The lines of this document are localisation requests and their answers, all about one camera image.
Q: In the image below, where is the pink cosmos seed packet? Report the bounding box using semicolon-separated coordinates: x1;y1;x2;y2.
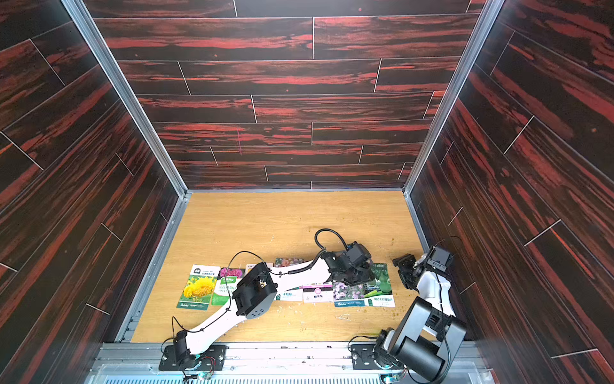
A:
333;282;365;307

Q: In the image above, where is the green gourd seed packet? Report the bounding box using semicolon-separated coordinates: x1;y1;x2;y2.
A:
363;263;395;308

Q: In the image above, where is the aster flower seed packet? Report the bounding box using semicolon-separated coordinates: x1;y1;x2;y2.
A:
302;284;334;303

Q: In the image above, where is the mixed ranunculus seed packet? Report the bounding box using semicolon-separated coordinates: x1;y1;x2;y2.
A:
273;258;305;302

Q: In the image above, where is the magenta flower green seed packet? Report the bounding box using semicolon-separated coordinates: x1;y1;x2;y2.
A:
210;267;246;307

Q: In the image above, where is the yellow marigold seed packet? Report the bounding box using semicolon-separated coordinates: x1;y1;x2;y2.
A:
177;264;221;310

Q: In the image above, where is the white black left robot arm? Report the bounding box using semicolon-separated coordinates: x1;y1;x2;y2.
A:
173;243;374;370

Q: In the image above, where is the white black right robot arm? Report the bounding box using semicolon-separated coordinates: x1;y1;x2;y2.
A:
373;246;467;383

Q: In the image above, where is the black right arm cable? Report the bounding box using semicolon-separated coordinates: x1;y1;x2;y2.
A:
344;234;464;384

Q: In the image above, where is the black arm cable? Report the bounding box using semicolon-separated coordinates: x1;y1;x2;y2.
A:
169;227;351;337
344;234;464;384

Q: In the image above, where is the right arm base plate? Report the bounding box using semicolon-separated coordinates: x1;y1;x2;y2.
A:
349;342;405;371

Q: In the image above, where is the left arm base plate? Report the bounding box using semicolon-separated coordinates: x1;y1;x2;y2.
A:
158;344;227;373

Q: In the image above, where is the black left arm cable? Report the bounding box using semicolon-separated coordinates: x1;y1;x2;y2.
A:
169;227;351;337

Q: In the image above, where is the aluminium corner post right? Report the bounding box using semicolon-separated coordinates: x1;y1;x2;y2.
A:
403;0;505;203

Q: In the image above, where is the aluminium corner post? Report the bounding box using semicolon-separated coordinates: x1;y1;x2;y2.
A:
403;0;505;203
61;0;190;198

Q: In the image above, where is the aluminium front rail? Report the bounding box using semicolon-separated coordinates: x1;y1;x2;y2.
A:
88;341;495;384

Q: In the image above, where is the aluminium corner post left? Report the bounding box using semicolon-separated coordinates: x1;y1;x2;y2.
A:
61;0;190;198

